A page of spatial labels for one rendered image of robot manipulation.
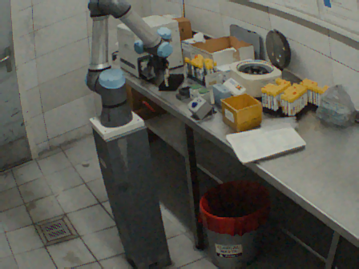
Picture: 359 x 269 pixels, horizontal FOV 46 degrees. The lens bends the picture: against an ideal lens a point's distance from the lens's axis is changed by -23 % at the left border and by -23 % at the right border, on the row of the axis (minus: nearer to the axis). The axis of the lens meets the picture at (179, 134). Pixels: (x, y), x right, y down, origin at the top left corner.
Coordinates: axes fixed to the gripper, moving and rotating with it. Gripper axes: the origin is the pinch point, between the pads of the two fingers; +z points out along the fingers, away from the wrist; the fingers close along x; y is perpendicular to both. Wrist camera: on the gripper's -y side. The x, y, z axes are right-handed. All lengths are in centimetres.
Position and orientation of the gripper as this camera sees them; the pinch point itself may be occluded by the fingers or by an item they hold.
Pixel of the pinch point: (153, 73)
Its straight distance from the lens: 274.7
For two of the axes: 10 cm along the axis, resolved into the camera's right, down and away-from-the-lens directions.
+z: -1.5, 5.8, 8.0
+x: 8.7, -3.1, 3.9
